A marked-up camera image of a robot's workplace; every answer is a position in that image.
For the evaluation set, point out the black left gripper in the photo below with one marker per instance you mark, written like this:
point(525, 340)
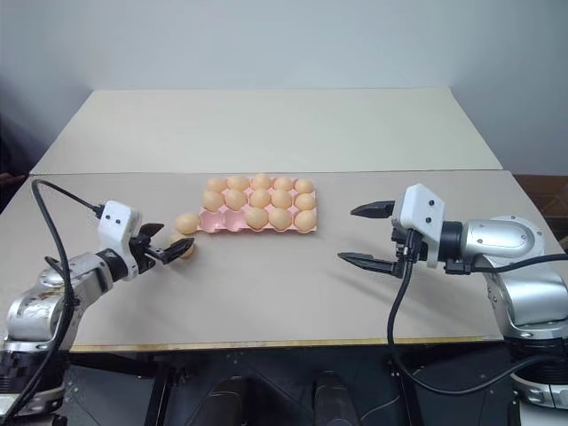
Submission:
point(141, 256)

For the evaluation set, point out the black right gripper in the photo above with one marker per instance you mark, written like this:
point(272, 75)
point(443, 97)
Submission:
point(407, 246)

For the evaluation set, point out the brown egg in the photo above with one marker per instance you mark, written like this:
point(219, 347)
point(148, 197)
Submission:
point(216, 184)
point(282, 183)
point(237, 182)
point(305, 202)
point(261, 181)
point(256, 217)
point(281, 198)
point(304, 220)
point(235, 199)
point(186, 223)
point(212, 199)
point(259, 198)
point(280, 218)
point(304, 185)
point(190, 251)

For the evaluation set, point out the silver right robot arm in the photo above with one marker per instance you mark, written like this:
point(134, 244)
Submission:
point(519, 266)

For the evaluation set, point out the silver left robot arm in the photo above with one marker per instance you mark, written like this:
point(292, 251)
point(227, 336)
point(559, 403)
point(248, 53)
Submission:
point(42, 306)

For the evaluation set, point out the pink egg tray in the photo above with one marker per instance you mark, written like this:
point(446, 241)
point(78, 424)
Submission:
point(213, 221)

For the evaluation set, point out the dark rounded shape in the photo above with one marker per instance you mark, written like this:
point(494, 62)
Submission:
point(231, 399)
point(332, 397)

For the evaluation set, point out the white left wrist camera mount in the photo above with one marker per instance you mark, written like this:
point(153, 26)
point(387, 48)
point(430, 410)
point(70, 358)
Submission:
point(116, 226)

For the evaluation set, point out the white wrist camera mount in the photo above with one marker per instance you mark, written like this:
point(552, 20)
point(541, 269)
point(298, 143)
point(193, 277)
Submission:
point(421, 213)
point(116, 226)

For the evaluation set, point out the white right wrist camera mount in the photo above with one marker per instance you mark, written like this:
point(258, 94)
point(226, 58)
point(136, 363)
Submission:
point(421, 213)

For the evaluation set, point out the black table frame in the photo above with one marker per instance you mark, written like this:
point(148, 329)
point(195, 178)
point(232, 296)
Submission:
point(158, 399)

